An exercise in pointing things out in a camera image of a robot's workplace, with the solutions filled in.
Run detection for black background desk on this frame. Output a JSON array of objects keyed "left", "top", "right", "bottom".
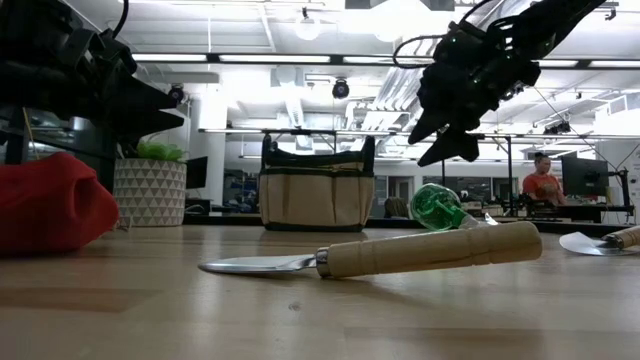
[{"left": 529, "top": 202, "right": 636, "bottom": 226}]

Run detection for red gardening glove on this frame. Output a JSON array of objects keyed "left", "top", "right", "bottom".
[{"left": 0, "top": 151, "right": 120, "bottom": 257}]

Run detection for black aluminium table frame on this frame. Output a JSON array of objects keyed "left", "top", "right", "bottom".
[{"left": 182, "top": 213, "right": 640, "bottom": 236}]

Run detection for succulent in white patterned pot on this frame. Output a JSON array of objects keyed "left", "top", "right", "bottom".
[{"left": 113, "top": 130, "right": 189, "bottom": 229}]

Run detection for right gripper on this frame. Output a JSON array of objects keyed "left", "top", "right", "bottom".
[{"left": 407, "top": 21, "right": 542, "bottom": 168}]

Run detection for round white ceiling lamp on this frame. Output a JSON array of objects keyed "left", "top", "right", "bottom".
[{"left": 293, "top": 14, "right": 323, "bottom": 42}]

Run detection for black ceiling spotlight cluster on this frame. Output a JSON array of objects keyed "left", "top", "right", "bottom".
[{"left": 543, "top": 121, "right": 574, "bottom": 136}]

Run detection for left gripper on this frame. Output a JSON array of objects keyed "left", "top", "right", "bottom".
[{"left": 56, "top": 28, "right": 186, "bottom": 147}]

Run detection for small black monitor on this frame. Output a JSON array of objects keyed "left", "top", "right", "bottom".
[{"left": 185, "top": 155, "right": 209, "bottom": 190}]

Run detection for large black monitor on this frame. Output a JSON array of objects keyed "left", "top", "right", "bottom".
[{"left": 560, "top": 152, "right": 610, "bottom": 198}]

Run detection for thin yellow hanging cord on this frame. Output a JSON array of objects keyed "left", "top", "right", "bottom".
[{"left": 20, "top": 119, "right": 39, "bottom": 161}]

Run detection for dark background cabinet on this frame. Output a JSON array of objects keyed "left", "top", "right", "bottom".
[{"left": 0, "top": 107, "right": 121, "bottom": 194}]

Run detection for tan chair back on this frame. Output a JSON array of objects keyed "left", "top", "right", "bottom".
[{"left": 383, "top": 196, "right": 410, "bottom": 220}]

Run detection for wide-blade trowel wooden handle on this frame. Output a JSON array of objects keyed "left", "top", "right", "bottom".
[{"left": 558, "top": 224, "right": 640, "bottom": 257}]

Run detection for long ceiling light bar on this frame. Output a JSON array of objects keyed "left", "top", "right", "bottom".
[{"left": 130, "top": 51, "right": 640, "bottom": 70}]

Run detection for narrow-blade trowel wooden handle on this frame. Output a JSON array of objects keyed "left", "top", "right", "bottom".
[{"left": 197, "top": 220, "right": 544, "bottom": 280}]

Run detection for beige green-trimmed gardening bag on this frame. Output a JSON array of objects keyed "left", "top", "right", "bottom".
[{"left": 258, "top": 133, "right": 376, "bottom": 234}]

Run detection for black background rig frame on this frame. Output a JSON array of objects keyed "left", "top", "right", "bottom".
[{"left": 199, "top": 127, "right": 516, "bottom": 217}]

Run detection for person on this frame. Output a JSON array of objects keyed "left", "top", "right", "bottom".
[{"left": 521, "top": 151, "right": 567, "bottom": 207}]

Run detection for green spray bottle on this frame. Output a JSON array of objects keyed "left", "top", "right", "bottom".
[{"left": 409, "top": 182, "right": 499, "bottom": 232}]

